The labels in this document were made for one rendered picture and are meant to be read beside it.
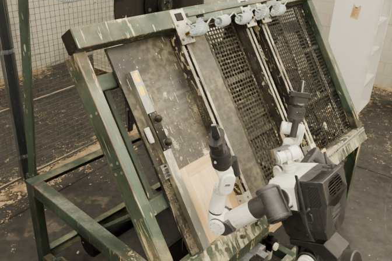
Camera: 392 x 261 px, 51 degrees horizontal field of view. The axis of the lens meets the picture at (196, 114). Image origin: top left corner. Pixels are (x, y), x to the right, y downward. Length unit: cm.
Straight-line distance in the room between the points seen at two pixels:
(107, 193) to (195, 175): 199
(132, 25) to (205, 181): 88
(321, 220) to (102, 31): 128
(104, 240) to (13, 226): 161
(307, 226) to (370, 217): 225
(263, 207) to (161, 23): 106
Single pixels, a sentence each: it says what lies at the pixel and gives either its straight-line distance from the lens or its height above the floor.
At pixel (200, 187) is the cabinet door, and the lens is 218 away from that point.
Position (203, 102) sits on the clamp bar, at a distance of 225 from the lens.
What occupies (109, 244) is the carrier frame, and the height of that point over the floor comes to 79.
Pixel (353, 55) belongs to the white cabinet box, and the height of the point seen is 82.
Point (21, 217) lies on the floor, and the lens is 395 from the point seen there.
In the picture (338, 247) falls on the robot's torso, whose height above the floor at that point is 108.
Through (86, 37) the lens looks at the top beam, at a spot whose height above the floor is 189.
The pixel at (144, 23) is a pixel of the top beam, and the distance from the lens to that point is 213.
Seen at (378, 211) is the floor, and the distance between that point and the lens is 426.
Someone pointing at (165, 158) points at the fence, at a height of 131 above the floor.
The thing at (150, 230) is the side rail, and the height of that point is 110.
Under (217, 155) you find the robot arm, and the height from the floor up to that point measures 150.
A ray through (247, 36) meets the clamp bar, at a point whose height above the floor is 171.
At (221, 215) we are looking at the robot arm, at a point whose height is 117.
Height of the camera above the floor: 239
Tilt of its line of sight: 26 degrees down
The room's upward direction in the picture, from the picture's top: 2 degrees clockwise
